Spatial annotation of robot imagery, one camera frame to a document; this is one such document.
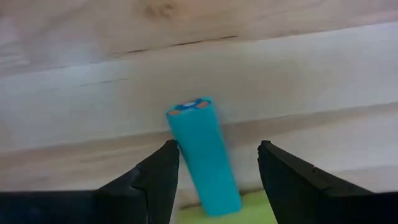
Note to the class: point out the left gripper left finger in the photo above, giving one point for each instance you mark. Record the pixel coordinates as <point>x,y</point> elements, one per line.
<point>124,205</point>

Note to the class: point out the yellow-green marker pen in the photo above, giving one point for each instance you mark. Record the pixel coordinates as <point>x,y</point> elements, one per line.
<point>255,211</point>

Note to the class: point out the teal mouse-face block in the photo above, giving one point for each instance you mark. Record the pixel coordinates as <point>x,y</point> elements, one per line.
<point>202,155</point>

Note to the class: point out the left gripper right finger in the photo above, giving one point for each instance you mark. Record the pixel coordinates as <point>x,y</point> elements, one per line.
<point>311,202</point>

